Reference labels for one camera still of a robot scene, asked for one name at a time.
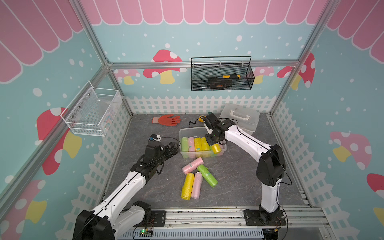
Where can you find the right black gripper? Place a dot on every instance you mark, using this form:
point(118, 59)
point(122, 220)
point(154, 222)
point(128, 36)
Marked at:
point(207, 137)

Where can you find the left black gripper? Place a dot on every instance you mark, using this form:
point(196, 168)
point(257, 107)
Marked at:
point(170, 153)

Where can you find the yellow roll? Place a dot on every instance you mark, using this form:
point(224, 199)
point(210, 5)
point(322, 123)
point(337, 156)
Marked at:
point(216, 148)
point(198, 145)
point(205, 147)
point(188, 187)

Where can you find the green roll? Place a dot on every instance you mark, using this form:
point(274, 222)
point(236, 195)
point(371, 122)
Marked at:
point(211, 180)
point(184, 145)

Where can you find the pink roll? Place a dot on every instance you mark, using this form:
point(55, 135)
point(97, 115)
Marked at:
point(192, 165)
point(197, 186)
point(191, 145)

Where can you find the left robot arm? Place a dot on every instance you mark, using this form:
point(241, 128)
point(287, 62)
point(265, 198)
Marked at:
point(109, 220)

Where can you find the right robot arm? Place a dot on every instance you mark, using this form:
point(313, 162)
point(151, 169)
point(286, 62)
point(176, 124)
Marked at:
point(271, 167)

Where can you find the clear plastic storage box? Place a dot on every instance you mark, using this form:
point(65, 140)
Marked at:
point(198, 132)

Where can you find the yellow tape measure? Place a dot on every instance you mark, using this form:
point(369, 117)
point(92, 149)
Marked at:
point(200, 119)

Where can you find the red work glove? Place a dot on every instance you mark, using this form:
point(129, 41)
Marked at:
point(167, 120)

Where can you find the white lidded tool case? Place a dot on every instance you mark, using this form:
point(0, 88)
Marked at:
point(246, 118)

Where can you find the black orange tool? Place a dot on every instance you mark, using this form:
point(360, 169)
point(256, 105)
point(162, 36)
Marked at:
point(217, 86)

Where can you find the yellow black screwdriver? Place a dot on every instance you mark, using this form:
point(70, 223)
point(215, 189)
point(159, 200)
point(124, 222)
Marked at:
point(233, 76)

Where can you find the green circuit board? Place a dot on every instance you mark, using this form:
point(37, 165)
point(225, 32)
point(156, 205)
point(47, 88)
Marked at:
point(146, 233)

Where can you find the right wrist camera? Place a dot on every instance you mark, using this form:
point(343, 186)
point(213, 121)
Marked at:
point(211, 121)

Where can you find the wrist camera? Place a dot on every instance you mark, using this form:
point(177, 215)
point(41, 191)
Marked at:
point(155, 137)
point(211, 121)

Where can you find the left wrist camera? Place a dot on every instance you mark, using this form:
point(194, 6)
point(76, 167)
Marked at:
point(155, 137)

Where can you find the black wire mesh basket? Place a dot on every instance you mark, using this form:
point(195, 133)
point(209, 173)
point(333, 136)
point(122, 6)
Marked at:
point(204, 67)

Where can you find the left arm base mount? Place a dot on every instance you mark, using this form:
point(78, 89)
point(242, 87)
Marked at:
point(151, 217)

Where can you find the white wire basket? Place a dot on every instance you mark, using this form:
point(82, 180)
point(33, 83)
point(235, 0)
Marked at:
point(93, 111)

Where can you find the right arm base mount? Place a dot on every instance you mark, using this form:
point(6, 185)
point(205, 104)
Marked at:
point(263, 218)

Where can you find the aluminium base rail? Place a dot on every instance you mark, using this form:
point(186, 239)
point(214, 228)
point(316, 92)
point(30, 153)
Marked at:
point(228, 223)

